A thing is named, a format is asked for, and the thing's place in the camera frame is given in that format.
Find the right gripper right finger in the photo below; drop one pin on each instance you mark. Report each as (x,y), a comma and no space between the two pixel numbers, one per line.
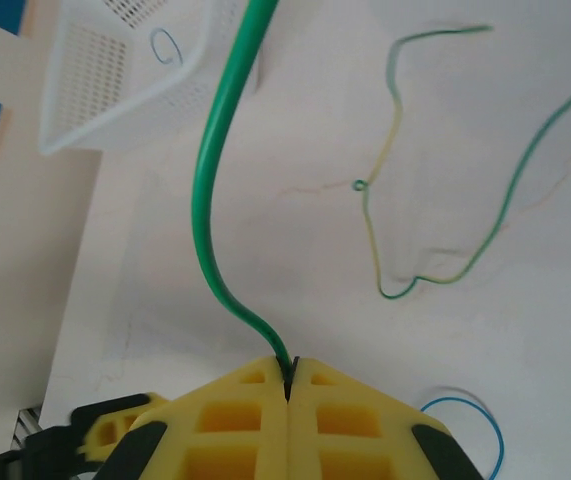
(305,440)

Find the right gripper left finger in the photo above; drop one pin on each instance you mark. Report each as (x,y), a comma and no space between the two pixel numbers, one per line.
(275,440)

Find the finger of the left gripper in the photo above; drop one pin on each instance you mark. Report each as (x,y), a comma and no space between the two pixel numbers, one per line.
(115,422)

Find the white plastic mesh basket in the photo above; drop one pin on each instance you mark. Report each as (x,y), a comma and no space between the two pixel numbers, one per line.
(95,75)

